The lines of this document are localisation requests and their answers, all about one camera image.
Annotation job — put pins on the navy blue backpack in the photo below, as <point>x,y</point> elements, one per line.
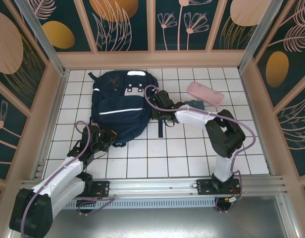
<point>120,119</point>

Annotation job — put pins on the small teal notebook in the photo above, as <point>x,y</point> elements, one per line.
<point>194,104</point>

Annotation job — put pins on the pink pencil case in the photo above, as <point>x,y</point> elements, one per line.
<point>204,94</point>

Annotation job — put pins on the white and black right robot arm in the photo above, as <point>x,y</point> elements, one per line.
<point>192,116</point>

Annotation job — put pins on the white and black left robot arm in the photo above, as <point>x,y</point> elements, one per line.
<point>61,173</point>

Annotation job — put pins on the small green circuit board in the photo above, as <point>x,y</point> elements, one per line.
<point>233,199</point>

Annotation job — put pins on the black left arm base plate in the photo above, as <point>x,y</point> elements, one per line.
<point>104,188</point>

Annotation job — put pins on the aluminium side rail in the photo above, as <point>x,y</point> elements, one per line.
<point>55,106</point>

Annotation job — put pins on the aluminium mounting rail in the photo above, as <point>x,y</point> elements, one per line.
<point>152,186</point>

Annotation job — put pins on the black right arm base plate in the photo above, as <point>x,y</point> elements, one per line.
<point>204,188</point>

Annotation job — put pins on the aluminium corner post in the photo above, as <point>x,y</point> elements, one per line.
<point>258,37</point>
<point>45,42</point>

